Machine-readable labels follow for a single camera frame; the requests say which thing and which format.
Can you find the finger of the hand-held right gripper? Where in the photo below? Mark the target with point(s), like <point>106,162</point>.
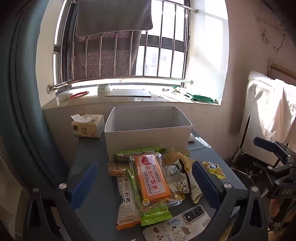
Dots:
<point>266,143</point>

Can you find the white and green snack packet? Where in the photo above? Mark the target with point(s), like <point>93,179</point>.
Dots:
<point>178,183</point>

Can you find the wooden frame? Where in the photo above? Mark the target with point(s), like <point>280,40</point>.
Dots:
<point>281,68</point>

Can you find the tissue pack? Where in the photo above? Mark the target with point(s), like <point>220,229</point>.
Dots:
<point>89,129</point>

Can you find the dark textured hanging cloth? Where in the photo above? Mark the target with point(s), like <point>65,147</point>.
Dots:
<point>104,55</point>

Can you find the small clear bread packet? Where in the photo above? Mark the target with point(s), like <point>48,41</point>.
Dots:
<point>115,171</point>

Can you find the white and orange snack packet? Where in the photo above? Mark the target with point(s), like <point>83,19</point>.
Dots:
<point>126,204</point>

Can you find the teal curtain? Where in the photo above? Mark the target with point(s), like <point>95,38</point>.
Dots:
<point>20,92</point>

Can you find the white towel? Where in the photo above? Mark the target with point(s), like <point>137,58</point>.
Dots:
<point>277,111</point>

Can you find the large green snack packet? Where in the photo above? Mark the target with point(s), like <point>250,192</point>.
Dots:
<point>153,216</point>

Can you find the green cloth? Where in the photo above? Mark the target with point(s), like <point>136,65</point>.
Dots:
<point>201,97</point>

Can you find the steel window guard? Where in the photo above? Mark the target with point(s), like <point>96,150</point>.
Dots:
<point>92,81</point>

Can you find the phone with cartoon case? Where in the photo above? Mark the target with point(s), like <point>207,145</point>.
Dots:
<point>175,229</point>

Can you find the grey flat board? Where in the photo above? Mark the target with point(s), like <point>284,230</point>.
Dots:
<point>128,92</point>

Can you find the orange cake packet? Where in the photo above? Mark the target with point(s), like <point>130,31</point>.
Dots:
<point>150,178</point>

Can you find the small yellow snack packet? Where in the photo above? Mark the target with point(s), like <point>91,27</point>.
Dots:
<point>214,169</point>

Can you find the white snack packet green edge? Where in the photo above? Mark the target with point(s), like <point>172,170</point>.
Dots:
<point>193,186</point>

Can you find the white appliance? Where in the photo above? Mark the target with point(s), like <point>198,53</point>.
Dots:
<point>249,120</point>

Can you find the grey hanging cloth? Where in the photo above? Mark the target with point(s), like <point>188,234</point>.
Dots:
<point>115,16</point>

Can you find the red pen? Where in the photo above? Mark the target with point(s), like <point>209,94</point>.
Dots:
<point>76,95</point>

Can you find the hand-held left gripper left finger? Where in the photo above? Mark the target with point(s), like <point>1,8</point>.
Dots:
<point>83,184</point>

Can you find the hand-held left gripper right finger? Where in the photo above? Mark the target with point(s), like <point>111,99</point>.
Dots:
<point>204,184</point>

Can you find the yellow translucent snack packet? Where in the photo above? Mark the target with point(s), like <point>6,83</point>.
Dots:
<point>175,156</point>

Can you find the slim green snack packet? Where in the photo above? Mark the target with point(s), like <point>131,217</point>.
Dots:
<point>134,154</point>

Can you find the tape roll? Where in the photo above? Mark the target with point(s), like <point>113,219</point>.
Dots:
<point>103,89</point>

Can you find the white cardboard box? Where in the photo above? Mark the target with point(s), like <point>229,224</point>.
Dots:
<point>148,141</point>

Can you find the black stand legs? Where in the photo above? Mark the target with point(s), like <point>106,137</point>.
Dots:
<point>248,172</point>

